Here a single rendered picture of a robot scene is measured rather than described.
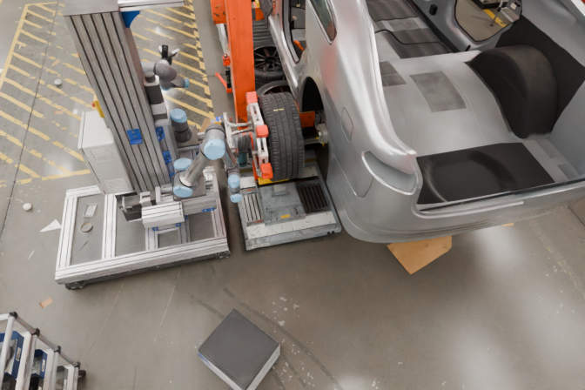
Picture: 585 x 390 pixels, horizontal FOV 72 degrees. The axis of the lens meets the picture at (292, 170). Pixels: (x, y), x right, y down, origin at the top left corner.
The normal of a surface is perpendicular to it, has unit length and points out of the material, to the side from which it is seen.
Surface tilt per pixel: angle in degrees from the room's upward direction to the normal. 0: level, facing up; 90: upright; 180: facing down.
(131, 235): 0
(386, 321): 0
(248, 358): 0
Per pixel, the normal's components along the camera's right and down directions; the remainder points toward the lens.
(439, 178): 0.04, -0.65
